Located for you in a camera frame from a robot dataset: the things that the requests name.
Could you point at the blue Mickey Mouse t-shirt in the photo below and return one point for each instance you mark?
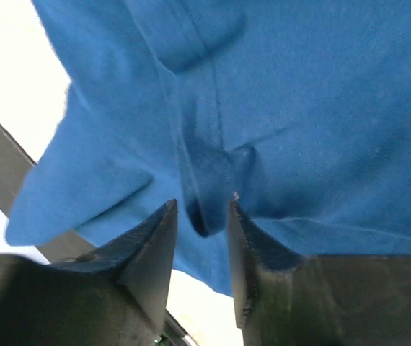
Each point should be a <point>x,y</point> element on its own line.
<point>301,110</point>

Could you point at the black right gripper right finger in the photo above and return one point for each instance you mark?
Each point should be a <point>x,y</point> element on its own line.
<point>284,298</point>

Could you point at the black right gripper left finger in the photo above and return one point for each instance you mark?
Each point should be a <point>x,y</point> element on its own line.
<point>113,295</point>

